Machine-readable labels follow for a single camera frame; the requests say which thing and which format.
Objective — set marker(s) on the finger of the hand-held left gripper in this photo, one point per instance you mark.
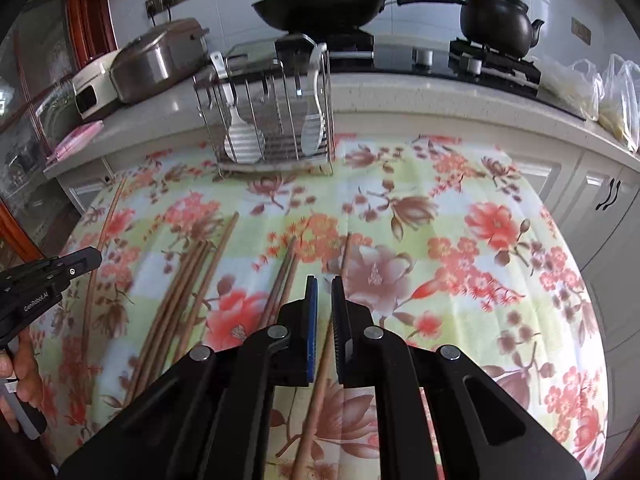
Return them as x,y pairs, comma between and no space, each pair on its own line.
80,262

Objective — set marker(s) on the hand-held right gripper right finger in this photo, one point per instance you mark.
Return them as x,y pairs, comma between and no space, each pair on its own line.
340,332

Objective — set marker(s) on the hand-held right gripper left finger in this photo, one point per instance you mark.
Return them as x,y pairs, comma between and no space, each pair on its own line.
311,332

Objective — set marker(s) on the long wooden chopstick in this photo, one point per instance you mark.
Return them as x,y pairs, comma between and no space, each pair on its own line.
312,420

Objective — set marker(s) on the group of brown chopsticks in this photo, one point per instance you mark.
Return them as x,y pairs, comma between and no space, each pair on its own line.
190,285

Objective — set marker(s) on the person's left hand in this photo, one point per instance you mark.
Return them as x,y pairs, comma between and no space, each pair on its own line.
7,366

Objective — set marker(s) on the floral tablecloth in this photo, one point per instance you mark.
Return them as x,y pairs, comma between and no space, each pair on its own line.
450,260

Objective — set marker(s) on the white kitchen appliance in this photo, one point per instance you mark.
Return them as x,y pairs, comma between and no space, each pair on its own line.
92,90

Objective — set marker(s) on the bronze rice cooker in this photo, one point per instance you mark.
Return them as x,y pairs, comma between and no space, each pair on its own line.
150,60

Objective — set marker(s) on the black glass gas stove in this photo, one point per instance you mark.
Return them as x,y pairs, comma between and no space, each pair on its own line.
400,60

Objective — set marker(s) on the black wok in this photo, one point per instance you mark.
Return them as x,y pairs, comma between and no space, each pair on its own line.
320,10

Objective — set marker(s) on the clear plastic bag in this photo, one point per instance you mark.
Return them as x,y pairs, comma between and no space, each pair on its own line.
622,105
575,87

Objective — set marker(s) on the black clay kettle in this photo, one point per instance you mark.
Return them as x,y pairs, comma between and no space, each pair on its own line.
495,22

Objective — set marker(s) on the glass cabinet wooden frame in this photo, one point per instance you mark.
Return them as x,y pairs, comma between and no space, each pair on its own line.
30,150

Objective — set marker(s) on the red wooden door frame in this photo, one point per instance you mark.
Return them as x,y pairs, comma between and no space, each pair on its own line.
87,10

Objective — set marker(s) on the small bronze wall switch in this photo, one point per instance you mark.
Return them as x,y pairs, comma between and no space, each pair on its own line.
581,31

